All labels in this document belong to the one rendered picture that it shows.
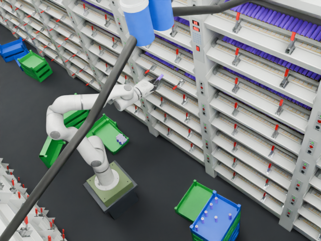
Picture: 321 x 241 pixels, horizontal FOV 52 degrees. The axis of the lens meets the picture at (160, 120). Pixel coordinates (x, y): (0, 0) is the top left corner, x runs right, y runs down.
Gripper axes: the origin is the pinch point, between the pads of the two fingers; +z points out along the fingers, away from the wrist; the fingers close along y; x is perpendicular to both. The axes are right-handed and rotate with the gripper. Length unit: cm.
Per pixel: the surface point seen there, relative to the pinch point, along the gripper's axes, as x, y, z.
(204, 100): 8.0, -29.5, 14.2
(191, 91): 7.8, -17.7, 15.5
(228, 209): 68, -69, -5
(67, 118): 83, 103, -21
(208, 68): -20.1, -33.1, 10.4
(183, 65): -11.8, -13.0, 12.1
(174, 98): 27.0, 1.9, 19.9
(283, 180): 47, -88, 23
